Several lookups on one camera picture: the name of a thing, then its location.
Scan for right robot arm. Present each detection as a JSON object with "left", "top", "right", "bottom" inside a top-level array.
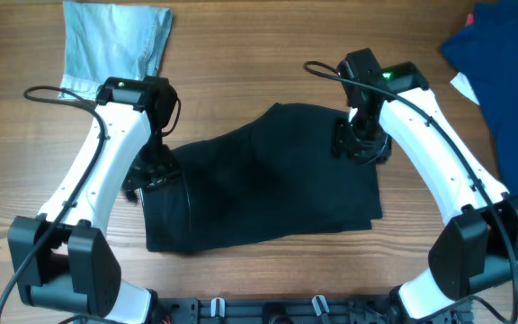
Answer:
[{"left": 332, "top": 49, "right": 518, "bottom": 322}]

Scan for dark blue garment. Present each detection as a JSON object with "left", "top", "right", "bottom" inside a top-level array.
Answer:
[{"left": 440, "top": 1, "right": 518, "bottom": 194}]

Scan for white paper sheet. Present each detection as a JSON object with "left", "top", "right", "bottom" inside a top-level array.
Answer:
[{"left": 450, "top": 72, "right": 479, "bottom": 105}]

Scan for folded light blue jeans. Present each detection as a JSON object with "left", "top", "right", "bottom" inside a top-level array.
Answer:
[{"left": 60, "top": 1, "right": 173, "bottom": 100}]

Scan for left white rail clip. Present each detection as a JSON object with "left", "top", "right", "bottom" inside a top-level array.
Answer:
[{"left": 210, "top": 297, "right": 226, "bottom": 319}]

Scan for white rail clip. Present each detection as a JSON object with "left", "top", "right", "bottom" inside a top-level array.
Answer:
[
  {"left": 210, "top": 297, "right": 226, "bottom": 319},
  {"left": 311, "top": 295, "right": 331, "bottom": 324}
]

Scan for right black camera cable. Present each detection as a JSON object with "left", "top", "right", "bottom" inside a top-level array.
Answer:
[{"left": 303, "top": 60, "right": 518, "bottom": 324}]

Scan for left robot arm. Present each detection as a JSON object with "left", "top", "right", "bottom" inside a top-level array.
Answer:
[{"left": 0, "top": 76, "right": 181, "bottom": 323}]

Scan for black garment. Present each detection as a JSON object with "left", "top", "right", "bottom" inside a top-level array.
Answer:
[{"left": 142, "top": 103, "right": 382, "bottom": 254}]

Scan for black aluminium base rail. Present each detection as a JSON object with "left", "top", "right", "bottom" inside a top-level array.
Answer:
[{"left": 150, "top": 295, "right": 474, "bottom": 324}]

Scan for right white rail clip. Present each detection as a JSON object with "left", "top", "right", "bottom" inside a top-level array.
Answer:
[{"left": 311, "top": 295, "right": 331, "bottom": 324}]

